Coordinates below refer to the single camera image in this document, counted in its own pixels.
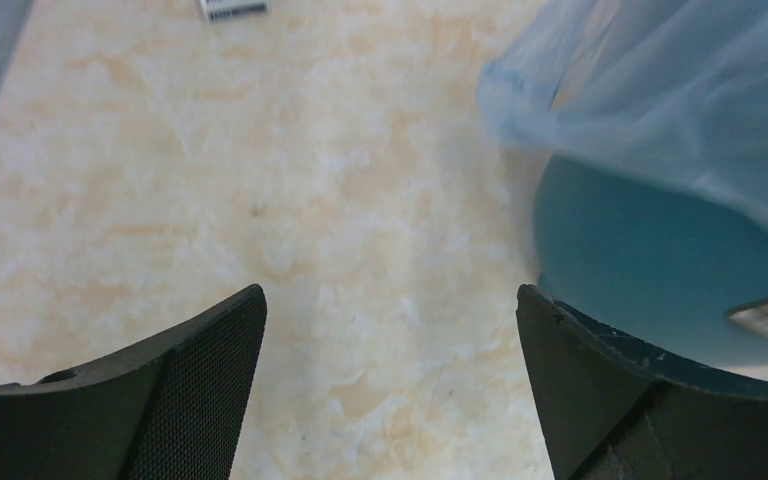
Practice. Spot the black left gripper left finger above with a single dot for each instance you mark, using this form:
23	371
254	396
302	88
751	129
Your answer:
168	407

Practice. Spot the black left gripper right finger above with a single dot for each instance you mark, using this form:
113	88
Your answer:
613	406

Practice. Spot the translucent blue trash bag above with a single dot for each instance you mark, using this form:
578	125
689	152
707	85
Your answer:
673	93

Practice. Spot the teal plastic trash bin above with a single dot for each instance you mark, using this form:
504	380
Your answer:
660	265

